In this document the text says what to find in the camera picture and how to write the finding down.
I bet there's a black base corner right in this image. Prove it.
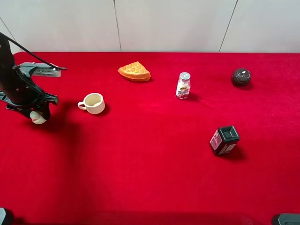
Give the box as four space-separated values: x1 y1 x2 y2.
271 213 300 225

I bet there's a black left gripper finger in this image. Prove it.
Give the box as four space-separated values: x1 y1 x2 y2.
14 108 32 119

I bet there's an orange waffle slice toy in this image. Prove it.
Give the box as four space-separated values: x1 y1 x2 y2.
118 61 151 82

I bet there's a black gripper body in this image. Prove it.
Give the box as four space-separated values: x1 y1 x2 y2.
0 35 59 112

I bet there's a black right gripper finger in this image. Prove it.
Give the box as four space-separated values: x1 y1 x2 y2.
40 103 51 120

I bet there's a black base corner left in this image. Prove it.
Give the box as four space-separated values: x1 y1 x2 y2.
0 208 14 225

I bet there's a black camera cable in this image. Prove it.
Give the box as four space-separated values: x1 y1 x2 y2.
0 32 68 71

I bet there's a dark marbled ball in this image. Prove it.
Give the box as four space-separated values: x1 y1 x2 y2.
232 68 251 87

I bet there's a cream ceramic mug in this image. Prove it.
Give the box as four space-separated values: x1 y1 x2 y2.
77 93 105 115

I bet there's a black base corner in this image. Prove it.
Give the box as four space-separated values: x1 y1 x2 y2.
271 213 300 225
0 208 14 225

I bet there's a small white duck toy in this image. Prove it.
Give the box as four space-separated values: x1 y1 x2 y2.
30 111 46 125

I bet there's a red tablecloth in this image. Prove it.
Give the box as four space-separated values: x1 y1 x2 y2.
0 52 300 225

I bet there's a small clear candy bottle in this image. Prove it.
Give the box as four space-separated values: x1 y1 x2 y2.
176 72 191 99

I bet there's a black square jar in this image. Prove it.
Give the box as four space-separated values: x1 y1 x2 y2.
210 125 240 156

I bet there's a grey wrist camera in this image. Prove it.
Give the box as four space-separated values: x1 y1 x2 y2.
18 62 61 77

